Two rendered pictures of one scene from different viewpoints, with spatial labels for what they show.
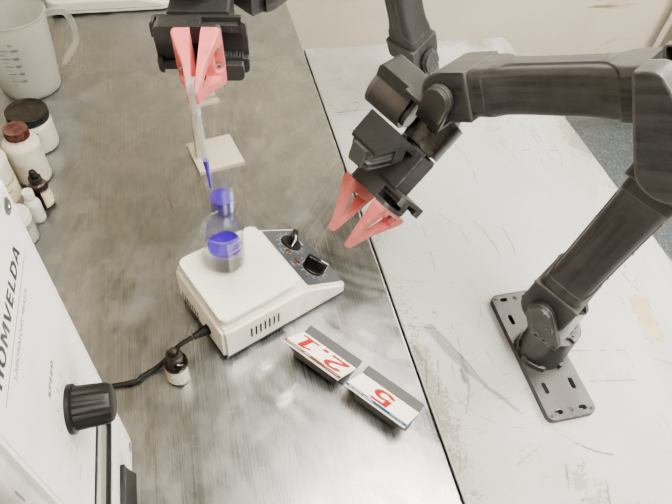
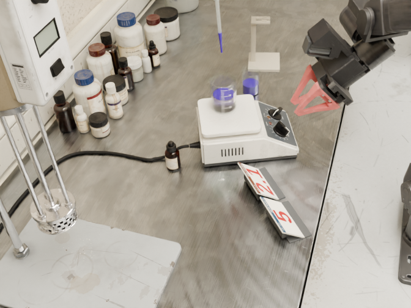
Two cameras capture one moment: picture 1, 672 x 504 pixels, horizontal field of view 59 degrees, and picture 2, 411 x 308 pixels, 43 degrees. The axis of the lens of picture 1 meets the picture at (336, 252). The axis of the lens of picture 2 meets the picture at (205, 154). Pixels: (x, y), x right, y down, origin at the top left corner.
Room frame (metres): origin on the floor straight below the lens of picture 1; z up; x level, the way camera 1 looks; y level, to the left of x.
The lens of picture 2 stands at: (-0.21, -0.37, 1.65)
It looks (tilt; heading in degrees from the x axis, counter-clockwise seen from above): 43 degrees down; 40
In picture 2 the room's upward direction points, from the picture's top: 4 degrees counter-clockwise
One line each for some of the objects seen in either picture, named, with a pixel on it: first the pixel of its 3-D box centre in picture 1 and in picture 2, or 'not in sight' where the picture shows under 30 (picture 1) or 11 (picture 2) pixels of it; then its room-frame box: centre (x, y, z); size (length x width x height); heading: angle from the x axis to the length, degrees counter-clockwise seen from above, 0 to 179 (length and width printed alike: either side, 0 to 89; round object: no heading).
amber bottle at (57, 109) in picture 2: not in sight; (63, 110); (0.31, 0.47, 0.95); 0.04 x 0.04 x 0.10
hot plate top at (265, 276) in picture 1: (238, 272); (228, 115); (0.47, 0.12, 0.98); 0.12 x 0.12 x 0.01; 42
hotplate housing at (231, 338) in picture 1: (256, 282); (241, 129); (0.48, 0.11, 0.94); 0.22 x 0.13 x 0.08; 132
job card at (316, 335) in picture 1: (323, 351); (261, 179); (0.40, 0.00, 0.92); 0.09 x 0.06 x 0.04; 58
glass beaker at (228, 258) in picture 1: (222, 244); (222, 93); (0.48, 0.15, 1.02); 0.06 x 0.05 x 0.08; 134
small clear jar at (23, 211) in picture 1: (18, 226); (133, 69); (0.54, 0.47, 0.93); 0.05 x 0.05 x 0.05
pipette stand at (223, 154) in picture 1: (212, 127); (264, 41); (0.77, 0.23, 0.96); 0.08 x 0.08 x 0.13; 31
